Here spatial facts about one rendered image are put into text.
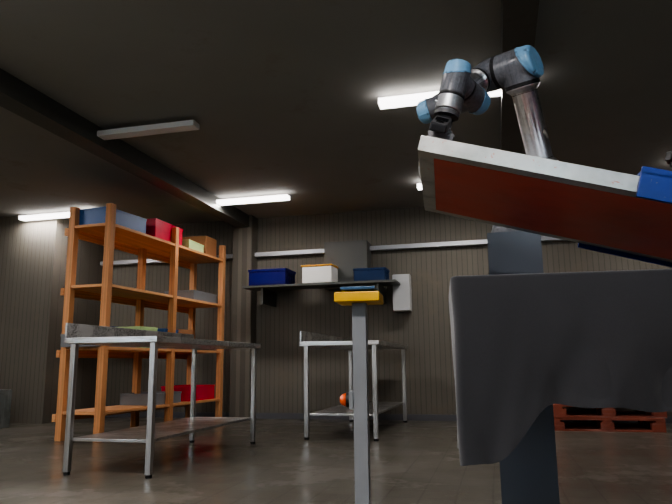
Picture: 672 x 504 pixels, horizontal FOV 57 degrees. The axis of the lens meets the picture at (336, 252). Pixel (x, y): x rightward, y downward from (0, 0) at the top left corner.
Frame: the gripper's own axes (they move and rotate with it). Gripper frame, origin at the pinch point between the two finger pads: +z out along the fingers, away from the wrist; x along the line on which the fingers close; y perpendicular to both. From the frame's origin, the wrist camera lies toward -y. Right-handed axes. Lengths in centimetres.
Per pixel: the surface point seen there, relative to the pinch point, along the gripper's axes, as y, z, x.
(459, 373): -22, 50, -19
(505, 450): -20, 64, -32
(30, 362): 628, 192, 533
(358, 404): 10, 66, 5
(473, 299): -22.4, 33.1, -18.3
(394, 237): 702, -107, 91
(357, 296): 5.6, 36.8, 12.4
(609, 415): 573, 56, -202
